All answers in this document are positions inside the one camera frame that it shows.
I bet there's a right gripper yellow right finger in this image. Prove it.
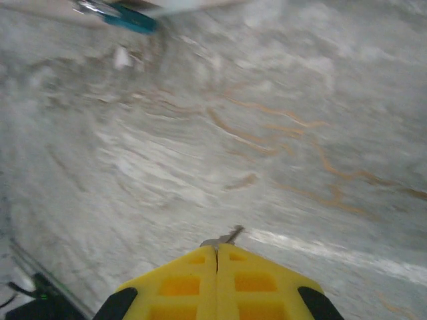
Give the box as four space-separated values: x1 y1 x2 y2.
215 243 345 320

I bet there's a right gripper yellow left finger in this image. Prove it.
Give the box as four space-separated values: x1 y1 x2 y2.
94 245 218 320

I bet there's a small silver key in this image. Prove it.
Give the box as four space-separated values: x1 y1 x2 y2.
199 225 246 250

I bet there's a teal padlock with silver shackle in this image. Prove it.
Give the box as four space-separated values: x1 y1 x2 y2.
71 0 158 35

